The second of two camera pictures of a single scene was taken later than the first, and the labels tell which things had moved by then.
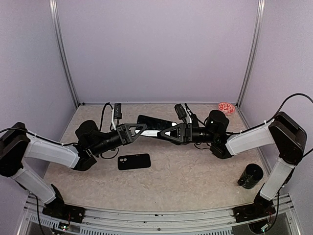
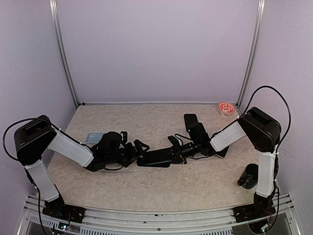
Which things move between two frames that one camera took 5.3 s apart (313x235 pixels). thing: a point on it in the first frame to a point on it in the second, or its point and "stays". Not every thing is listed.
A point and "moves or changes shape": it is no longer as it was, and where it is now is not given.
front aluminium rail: (159, 221) stays
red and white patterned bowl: (227, 108) stays
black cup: (251, 176) stays
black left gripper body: (123, 140) to (128, 156)
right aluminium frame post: (259, 11) stays
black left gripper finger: (132, 138) to (139, 145)
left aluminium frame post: (53, 6) stays
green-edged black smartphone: (154, 125) to (154, 163)
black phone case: (134, 161) moves or changes shape
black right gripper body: (188, 134) to (181, 153)
